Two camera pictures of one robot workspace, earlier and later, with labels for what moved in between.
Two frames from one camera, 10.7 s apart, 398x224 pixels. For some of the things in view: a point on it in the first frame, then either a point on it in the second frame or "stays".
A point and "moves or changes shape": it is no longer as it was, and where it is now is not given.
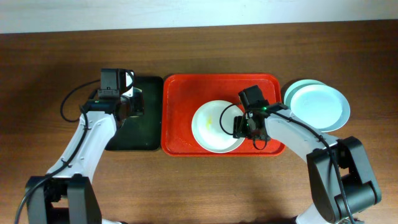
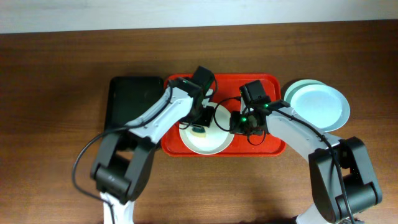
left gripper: (137, 106) to (203, 117)
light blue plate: (321, 107) stays
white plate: (206, 127) moves or changes shape
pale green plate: (296, 86) stays
